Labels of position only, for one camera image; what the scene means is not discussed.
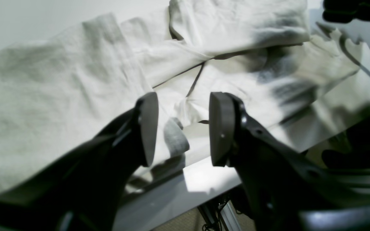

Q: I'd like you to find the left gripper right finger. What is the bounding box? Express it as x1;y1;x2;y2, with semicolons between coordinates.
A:
209;92;370;231

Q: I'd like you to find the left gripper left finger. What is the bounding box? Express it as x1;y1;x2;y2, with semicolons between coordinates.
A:
0;92;159;231

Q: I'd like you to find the light grey T-shirt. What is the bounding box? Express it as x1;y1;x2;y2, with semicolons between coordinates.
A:
0;0;370;193

